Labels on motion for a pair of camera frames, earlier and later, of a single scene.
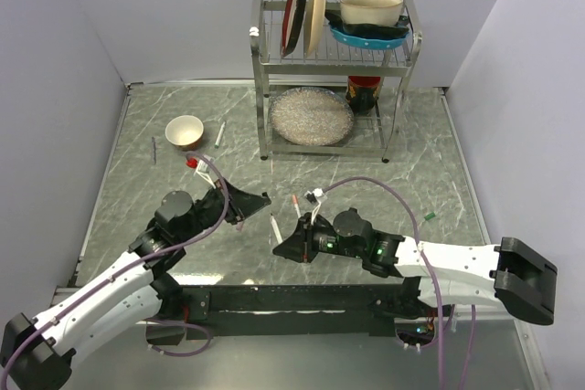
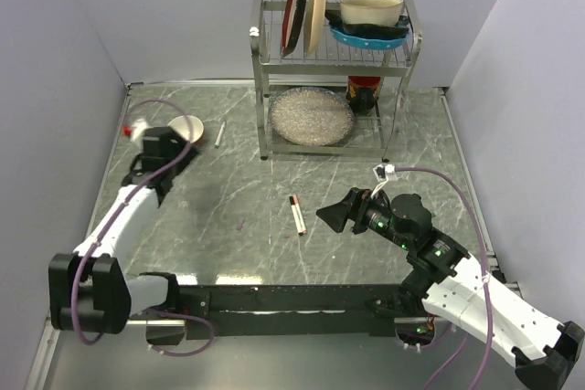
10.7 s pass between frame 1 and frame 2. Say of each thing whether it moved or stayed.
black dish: stayed
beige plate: stayed
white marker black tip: moved
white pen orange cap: stayed
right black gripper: moved
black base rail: stayed
